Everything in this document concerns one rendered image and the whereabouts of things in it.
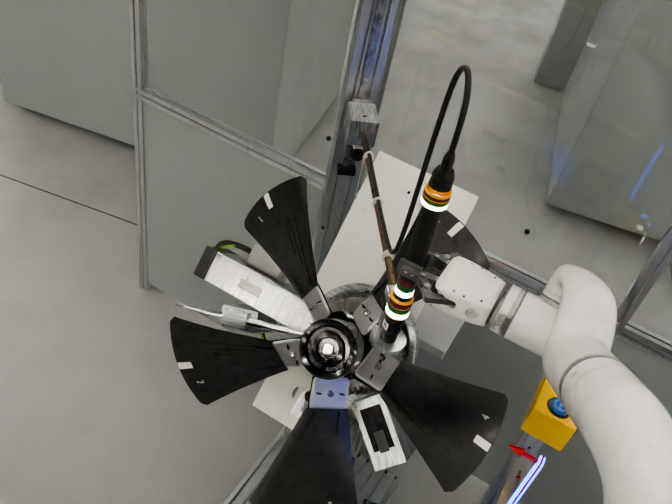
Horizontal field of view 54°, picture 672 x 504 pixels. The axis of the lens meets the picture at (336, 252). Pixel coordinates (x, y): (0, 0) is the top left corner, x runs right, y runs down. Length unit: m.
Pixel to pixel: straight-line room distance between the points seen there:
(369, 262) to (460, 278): 0.50
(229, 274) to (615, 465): 1.03
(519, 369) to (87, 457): 1.51
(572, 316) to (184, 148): 1.72
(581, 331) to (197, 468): 1.81
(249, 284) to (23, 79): 2.73
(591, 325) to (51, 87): 3.38
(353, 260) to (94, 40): 2.35
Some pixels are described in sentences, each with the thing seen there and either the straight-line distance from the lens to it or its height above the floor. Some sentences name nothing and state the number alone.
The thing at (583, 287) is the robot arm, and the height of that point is 1.61.
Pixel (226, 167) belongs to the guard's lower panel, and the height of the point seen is 0.86.
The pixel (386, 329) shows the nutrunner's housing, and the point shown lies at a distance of 1.24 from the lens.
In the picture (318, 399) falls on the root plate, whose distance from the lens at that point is 1.37.
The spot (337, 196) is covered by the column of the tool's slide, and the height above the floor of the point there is 1.08.
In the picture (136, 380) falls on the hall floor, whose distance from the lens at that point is 2.76.
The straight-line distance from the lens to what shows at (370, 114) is 1.67.
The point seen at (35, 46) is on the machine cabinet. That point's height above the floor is 0.46.
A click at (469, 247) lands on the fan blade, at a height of 1.44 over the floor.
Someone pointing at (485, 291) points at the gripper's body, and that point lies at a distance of 1.10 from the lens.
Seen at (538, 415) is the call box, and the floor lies 1.06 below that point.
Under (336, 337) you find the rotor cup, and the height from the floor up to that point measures 1.24.
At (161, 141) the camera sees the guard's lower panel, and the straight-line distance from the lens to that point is 2.49.
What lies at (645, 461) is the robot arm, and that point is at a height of 1.69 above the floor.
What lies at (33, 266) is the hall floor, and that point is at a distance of 3.23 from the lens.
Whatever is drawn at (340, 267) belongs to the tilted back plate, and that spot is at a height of 1.14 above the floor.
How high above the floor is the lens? 2.22
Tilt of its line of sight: 42 degrees down
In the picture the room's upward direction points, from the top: 13 degrees clockwise
